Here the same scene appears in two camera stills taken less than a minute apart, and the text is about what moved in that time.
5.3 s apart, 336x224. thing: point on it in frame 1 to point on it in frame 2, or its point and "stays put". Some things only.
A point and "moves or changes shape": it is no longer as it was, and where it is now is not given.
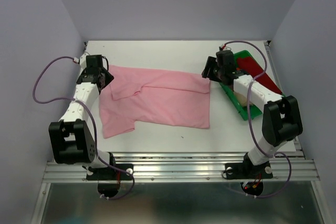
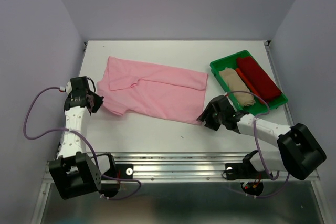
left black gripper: (109, 78) to (98, 102)
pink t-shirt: (154, 96) moves or changes shape
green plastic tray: (256, 110) stays put
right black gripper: (211, 62) to (209, 122)
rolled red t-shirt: (247, 64) stays put
